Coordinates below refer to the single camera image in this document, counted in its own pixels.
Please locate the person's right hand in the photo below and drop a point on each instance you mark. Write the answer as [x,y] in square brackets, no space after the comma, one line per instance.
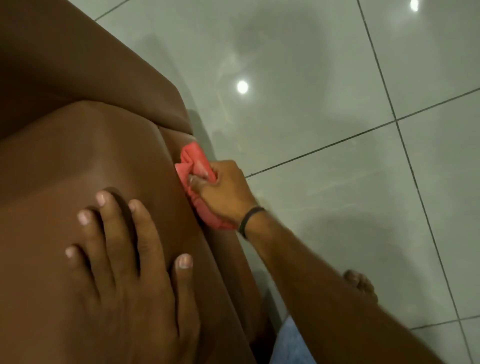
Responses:
[228,195]

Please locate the person's left hand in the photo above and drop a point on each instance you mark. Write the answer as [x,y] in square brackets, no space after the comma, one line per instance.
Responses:
[131,300]

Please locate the person's left thumb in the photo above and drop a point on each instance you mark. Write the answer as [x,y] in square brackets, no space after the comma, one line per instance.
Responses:
[184,285]

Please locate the person's right thumb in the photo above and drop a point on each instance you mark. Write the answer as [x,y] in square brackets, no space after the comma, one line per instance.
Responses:
[200,182]

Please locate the person's left middle finger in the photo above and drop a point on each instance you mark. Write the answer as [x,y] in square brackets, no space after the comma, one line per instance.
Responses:
[112,221]

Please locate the person's left little finger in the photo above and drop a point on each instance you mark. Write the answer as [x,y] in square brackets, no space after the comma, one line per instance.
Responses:
[78,266]

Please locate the red cleaning cloth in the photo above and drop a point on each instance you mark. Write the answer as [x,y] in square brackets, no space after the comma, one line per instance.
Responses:
[193,159]

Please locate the person's right forearm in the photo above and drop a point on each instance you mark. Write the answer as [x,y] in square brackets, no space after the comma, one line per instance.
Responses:
[322,292]

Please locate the black wristband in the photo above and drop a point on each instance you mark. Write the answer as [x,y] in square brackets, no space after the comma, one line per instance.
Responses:
[250,214]

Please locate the brown leather sofa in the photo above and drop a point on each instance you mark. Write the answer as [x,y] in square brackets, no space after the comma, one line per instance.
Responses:
[75,142]

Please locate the light blue shorts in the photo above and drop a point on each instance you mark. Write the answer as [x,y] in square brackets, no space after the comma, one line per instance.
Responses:
[294,343]

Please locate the person's bare foot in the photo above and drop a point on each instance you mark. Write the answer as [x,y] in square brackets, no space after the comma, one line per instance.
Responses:
[362,287]

